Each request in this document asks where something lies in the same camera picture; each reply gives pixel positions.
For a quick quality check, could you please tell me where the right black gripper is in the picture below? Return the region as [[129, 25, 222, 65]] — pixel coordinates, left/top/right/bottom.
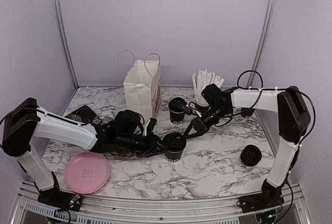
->
[[183, 106, 230, 141]]

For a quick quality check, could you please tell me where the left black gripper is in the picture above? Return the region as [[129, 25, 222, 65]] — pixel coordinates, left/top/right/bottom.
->
[[117, 132, 169, 158]]

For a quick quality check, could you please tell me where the black plastic cup lid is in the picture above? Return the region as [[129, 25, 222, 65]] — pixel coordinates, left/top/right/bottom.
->
[[163, 132, 186, 152], [168, 97, 187, 113]]

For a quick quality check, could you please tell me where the stack of paper coffee cups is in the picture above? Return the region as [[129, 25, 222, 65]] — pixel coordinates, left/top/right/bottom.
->
[[240, 108, 255, 119]]

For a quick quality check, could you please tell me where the stack of black cup lids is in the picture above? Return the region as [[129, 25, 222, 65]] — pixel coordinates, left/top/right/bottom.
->
[[240, 145, 262, 166]]

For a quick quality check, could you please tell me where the white paper takeout bag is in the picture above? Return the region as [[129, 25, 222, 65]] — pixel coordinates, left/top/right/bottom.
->
[[117, 50, 161, 120]]

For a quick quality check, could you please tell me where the single black paper coffee cup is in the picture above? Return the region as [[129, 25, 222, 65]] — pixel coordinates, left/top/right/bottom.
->
[[170, 111, 185, 124]]

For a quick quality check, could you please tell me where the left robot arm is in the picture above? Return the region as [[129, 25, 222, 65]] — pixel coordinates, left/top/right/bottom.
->
[[1, 98, 165, 206]]

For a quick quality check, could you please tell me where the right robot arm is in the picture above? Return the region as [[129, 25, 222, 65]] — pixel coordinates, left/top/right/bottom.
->
[[184, 84, 316, 207]]

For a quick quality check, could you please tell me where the brown cardboard cup carrier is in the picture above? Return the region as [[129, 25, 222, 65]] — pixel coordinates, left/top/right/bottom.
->
[[110, 148, 136, 159]]

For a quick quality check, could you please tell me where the bundle of white paper straws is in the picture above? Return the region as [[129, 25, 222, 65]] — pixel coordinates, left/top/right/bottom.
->
[[192, 69, 225, 105]]

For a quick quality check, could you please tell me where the pink round plate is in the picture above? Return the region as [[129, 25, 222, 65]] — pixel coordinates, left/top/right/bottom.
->
[[64, 151, 110, 194]]

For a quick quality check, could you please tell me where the black floral patterned tray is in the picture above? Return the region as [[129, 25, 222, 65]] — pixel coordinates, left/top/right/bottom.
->
[[65, 105, 102, 125]]

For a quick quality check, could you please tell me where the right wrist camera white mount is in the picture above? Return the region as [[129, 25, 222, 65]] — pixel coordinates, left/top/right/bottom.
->
[[176, 102, 201, 117]]

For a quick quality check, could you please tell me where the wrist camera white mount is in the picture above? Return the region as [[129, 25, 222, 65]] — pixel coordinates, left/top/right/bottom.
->
[[176, 102, 201, 117], [143, 118, 157, 136]]

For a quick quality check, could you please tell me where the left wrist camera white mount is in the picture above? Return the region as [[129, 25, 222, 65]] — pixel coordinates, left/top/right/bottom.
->
[[143, 118, 157, 136]]

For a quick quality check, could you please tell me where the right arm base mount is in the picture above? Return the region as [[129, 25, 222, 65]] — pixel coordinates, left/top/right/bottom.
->
[[236, 179, 286, 213]]

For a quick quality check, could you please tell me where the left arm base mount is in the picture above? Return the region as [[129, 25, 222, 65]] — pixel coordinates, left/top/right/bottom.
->
[[34, 172, 82, 212]]

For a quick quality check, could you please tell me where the front aluminium frame rail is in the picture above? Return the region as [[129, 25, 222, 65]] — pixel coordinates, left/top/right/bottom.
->
[[8, 181, 313, 223]]

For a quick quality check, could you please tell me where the right aluminium frame post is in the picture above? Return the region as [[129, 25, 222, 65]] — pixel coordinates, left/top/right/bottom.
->
[[252, 0, 276, 72]]

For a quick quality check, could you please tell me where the aluminium frame post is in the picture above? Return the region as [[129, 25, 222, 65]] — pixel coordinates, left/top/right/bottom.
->
[[53, 0, 79, 90], [252, 0, 276, 72]]

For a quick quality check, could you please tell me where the left aluminium frame post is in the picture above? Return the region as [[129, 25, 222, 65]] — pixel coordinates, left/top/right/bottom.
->
[[53, 0, 79, 90]]

